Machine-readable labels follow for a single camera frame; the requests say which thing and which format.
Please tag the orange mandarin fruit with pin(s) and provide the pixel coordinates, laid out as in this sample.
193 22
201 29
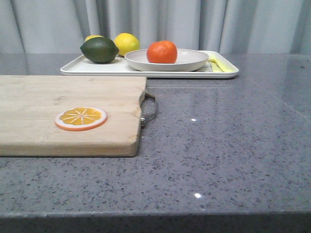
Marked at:
162 52

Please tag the white rectangular tray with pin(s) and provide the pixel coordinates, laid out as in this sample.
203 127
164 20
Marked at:
189 64

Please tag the orange slice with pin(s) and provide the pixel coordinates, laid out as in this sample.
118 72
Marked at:
80 119

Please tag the yellow lemon right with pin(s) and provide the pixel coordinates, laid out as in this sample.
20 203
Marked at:
126 43

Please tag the yellow lemon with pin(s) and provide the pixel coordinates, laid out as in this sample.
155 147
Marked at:
91 37
126 43

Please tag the yellow plastic fork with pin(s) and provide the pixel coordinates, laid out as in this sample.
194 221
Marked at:
214 65

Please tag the yellow plastic knife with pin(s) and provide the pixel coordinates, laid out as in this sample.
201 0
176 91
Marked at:
223 66

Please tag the dark green lime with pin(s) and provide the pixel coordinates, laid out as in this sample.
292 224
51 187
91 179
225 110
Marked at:
99 50

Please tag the yellow lemon left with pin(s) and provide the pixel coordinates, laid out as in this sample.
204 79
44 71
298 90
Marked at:
91 37

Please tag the wooden cutting board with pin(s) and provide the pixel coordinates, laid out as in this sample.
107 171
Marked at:
29 105

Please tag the grey curtain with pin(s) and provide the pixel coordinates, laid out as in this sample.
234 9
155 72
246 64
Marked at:
226 26

